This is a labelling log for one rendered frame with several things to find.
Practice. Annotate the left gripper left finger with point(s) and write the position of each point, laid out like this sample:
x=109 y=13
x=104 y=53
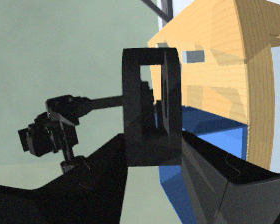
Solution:
x=92 y=192

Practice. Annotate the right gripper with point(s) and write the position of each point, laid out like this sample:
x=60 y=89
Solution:
x=63 y=109

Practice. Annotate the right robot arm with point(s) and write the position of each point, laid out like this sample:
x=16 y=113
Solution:
x=39 y=142

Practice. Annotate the tan flat board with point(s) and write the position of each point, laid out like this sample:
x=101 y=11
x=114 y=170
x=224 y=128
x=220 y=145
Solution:
x=236 y=80

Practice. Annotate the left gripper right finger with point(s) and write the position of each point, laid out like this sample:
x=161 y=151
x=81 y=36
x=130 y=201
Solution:
x=225 y=189

